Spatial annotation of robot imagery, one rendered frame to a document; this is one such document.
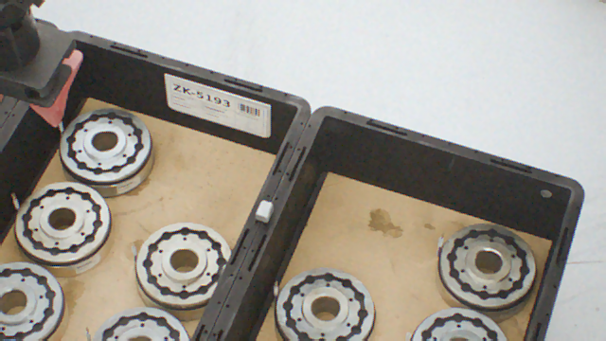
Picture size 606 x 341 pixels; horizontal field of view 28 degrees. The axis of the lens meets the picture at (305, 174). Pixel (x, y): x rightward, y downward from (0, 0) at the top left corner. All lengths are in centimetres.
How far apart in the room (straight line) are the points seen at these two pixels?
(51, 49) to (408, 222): 47
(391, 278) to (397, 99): 37
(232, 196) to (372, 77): 35
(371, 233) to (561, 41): 50
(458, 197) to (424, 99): 30
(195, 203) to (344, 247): 17
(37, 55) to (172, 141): 37
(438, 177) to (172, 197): 30
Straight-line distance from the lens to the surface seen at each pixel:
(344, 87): 164
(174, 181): 139
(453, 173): 133
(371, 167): 136
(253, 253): 122
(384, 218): 136
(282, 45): 168
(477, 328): 127
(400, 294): 132
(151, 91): 141
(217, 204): 137
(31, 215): 135
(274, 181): 126
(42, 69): 108
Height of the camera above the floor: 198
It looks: 55 degrees down
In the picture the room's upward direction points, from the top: 2 degrees clockwise
